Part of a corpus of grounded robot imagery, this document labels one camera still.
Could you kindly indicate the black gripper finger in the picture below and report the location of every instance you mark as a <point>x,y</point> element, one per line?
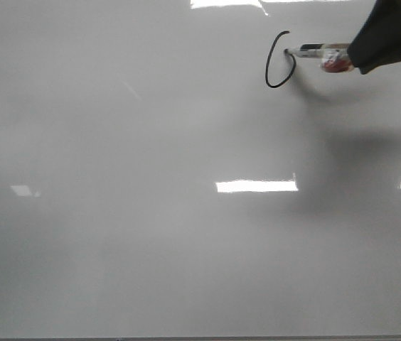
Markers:
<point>378,42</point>

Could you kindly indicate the black whiteboard marker with label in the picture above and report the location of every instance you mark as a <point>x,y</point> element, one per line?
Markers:
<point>333,56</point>

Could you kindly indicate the white glossy whiteboard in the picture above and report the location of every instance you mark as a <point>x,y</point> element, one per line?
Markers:
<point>164,173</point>

